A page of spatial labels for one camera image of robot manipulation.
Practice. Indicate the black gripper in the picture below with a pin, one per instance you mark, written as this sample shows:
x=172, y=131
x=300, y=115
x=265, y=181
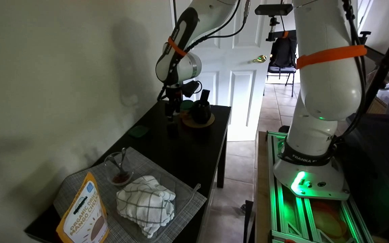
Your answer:
x=173, y=95

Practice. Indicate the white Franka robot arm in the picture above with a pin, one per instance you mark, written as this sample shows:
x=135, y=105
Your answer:
x=324, y=85

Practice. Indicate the green round cup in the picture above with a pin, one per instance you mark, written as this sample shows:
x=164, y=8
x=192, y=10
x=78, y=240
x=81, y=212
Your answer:
x=186, y=105

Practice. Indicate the black side table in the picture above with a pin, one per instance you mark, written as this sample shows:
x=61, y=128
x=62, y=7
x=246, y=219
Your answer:
x=181, y=149

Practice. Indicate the round wooden coaster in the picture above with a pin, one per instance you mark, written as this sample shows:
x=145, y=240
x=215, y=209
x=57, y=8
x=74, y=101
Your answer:
x=208, y=123

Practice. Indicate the flat green object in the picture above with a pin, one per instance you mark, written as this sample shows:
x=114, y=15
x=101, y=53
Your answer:
x=138, y=131

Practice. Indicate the grey grid cutting mat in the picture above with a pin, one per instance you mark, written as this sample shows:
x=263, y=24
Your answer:
x=158, y=173

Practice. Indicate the metal utensil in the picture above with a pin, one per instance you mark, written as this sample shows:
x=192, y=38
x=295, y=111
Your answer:
x=123, y=159

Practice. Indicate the white panel door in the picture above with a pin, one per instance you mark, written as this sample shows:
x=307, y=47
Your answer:
x=243, y=99

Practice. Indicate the white checkered cloth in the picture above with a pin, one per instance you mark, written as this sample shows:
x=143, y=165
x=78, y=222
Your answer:
x=146, y=204

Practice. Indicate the blue folding chair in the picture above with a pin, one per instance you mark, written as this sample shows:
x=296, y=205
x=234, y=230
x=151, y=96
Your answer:
x=281, y=70

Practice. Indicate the black backpack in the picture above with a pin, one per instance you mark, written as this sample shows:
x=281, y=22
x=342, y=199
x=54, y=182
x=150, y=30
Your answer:
x=284, y=51

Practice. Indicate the black floor stand leg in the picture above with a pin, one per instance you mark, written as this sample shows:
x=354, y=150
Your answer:
x=247, y=223

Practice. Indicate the orange food packet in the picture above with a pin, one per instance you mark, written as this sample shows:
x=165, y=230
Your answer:
x=82, y=216

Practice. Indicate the black metal rack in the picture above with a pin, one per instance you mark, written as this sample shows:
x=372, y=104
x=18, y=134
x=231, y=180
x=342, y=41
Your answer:
x=378, y=149

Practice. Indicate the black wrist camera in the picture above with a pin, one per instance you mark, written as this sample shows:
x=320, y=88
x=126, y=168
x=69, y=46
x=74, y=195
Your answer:
x=191, y=88

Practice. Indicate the black stereo camera on mount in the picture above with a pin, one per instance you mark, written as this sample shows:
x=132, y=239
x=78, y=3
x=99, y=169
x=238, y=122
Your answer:
x=273, y=10

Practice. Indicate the aluminium rail base frame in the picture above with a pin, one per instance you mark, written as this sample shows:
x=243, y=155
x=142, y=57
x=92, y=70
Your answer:
x=293, y=216

